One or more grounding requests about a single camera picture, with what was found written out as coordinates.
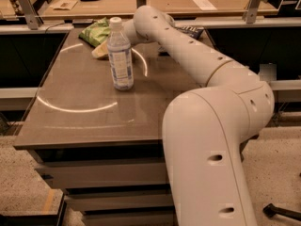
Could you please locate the metal bracket left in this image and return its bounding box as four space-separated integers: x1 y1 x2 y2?
18 0 43 30

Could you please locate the clear plastic water bottle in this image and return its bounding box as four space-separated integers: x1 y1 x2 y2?
107 17 134 90

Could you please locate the grey drawer cabinet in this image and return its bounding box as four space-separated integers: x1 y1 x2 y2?
15 35 198 226

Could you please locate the blue chip bag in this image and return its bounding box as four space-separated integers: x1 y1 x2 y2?
176 26 203 40

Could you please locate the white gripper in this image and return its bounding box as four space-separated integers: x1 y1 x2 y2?
91 20 148 59

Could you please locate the white paper sheet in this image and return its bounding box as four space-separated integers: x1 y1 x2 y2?
192 0 216 11

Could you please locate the black chair base leg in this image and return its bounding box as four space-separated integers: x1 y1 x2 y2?
262 203 301 221

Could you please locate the green rice chip bag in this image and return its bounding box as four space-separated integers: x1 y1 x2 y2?
78 18 110 47

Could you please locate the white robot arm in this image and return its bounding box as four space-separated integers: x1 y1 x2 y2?
124 6 275 226

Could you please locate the printed paper card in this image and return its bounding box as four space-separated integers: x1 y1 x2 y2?
51 0 77 10

